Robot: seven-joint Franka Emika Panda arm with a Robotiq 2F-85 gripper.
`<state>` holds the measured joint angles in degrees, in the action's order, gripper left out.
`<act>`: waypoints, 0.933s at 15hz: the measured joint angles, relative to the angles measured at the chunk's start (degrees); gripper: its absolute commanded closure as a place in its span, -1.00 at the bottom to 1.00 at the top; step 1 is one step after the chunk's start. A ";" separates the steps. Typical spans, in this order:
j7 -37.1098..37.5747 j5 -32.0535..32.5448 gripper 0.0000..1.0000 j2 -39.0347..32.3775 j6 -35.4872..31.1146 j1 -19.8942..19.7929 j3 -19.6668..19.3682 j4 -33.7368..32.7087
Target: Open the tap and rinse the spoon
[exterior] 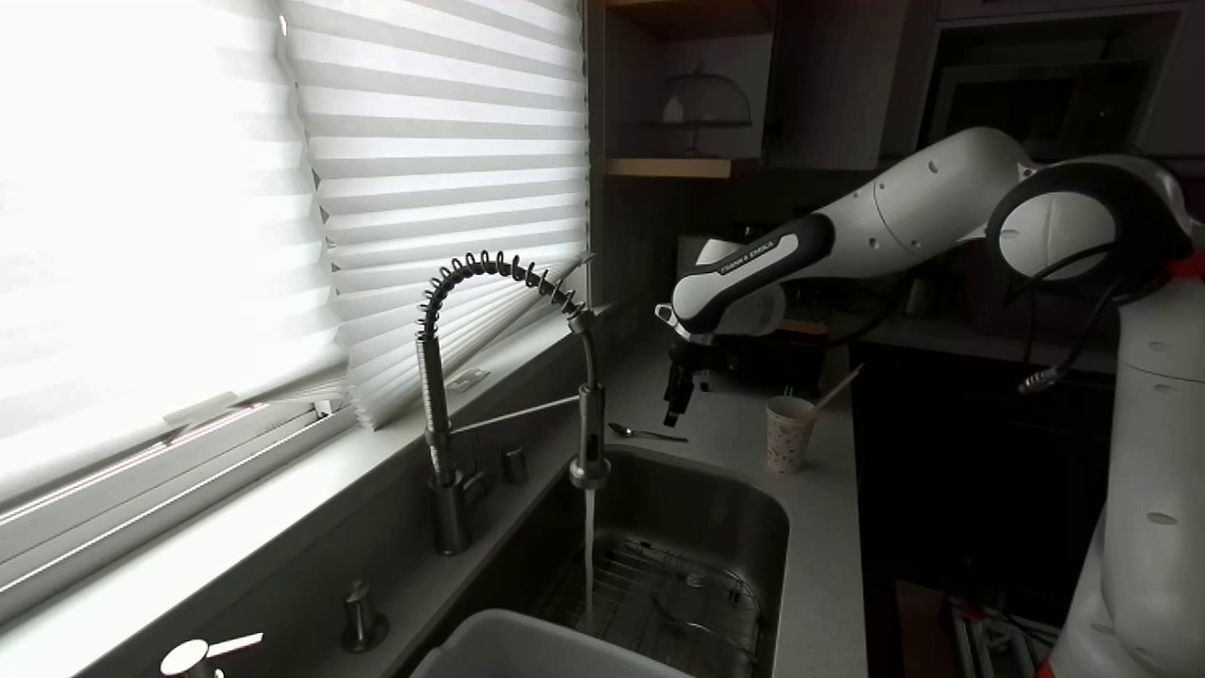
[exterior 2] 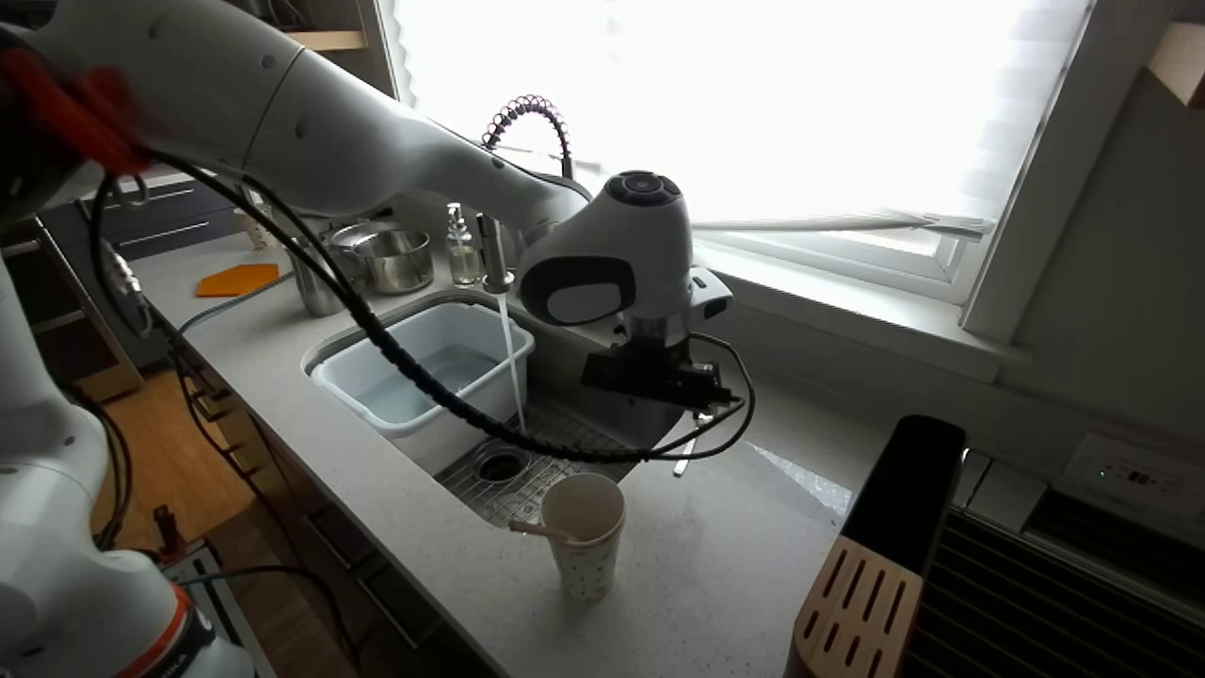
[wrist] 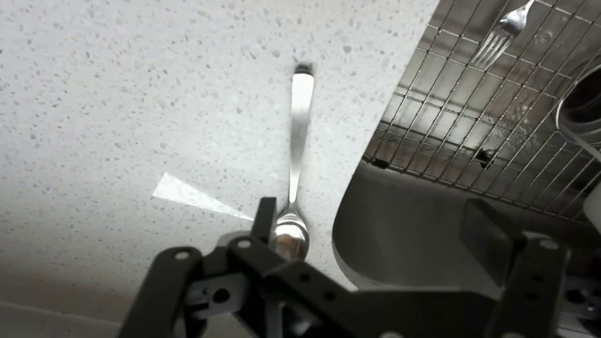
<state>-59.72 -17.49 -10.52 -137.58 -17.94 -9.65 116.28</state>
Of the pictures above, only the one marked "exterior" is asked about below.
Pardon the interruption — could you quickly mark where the wire sink grid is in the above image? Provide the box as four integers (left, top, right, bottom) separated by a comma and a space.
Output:
562, 522, 762, 678

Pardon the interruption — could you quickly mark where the white plastic dish tub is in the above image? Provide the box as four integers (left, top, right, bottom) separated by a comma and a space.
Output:
409, 607, 693, 678

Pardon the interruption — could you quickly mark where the wooden shelf board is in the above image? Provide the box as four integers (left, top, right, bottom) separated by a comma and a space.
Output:
599, 155, 762, 183

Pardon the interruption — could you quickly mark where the metal spoon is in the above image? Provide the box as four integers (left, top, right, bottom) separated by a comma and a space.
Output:
607, 416, 693, 447

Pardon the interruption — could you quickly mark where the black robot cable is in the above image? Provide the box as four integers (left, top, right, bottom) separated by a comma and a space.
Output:
1013, 242, 1140, 398

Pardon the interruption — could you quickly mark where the small steel counter dispenser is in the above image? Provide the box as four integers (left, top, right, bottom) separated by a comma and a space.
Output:
337, 573, 390, 657

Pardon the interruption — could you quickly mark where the white window blind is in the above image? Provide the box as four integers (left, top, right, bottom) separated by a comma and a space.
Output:
0, 0, 595, 508

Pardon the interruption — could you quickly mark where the paper cup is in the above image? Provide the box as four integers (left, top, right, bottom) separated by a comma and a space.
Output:
762, 390, 823, 477

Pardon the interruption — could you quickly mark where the steel sink basin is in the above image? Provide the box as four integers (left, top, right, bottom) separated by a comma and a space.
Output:
492, 444, 796, 678

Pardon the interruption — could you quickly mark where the steel spring neck faucet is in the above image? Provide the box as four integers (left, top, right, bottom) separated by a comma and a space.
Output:
413, 244, 617, 561

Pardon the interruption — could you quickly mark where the wooden stir stick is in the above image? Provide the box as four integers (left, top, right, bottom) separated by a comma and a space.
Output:
811, 362, 868, 415

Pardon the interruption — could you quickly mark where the short steel cylinder button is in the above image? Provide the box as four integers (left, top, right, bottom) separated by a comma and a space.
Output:
496, 442, 535, 489

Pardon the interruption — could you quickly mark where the glass cake dome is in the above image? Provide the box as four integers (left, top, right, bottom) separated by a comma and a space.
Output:
654, 64, 762, 131

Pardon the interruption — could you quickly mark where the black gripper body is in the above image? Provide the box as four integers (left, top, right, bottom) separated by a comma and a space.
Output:
663, 335, 722, 396

